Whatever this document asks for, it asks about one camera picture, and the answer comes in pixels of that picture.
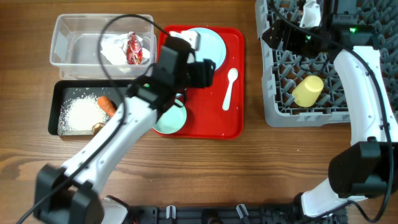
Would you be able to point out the large light blue plate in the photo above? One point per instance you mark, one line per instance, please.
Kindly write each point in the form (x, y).
(211, 46)

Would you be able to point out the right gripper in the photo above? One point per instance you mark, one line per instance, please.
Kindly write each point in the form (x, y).
(291, 30)

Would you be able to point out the orange carrot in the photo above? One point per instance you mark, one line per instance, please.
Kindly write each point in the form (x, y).
(106, 105)

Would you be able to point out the red serving tray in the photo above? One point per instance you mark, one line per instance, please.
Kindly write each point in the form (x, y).
(205, 117)

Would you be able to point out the white rice pile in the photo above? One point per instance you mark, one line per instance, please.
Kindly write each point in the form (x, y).
(79, 115)

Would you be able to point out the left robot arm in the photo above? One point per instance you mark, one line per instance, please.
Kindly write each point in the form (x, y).
(71, 193)

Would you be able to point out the yellow plastic cup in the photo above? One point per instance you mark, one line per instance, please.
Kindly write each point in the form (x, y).
(307, 92)

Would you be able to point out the white plastic spoon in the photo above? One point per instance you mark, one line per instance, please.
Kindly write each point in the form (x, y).
(232, 77)

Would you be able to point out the mint green bowl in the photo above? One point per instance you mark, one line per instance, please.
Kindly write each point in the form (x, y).
(172, 120)

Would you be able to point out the black plastic tray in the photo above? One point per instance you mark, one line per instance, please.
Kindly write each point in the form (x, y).
(71, 89)

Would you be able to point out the brown food scrap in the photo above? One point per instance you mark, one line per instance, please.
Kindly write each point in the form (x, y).
(97, 128)

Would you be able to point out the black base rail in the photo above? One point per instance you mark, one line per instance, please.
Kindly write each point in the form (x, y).
(240, 214)

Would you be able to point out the light blue rice bowl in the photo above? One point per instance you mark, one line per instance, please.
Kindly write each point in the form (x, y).
(180, 100)

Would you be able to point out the white napkin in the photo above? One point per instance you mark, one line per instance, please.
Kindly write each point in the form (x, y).
(113, 48)

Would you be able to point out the grey dishwasher rack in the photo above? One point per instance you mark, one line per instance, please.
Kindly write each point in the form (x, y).
(283, 71)

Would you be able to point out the red snack wrapper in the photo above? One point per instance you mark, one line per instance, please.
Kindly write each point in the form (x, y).
(134, 53)

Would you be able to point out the clear plastic storage bin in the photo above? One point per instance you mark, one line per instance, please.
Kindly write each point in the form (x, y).
(75, 46)

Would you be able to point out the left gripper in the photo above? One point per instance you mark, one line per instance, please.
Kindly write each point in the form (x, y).
(201, 71)

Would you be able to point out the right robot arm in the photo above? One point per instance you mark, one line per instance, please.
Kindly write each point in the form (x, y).
(368, 168)

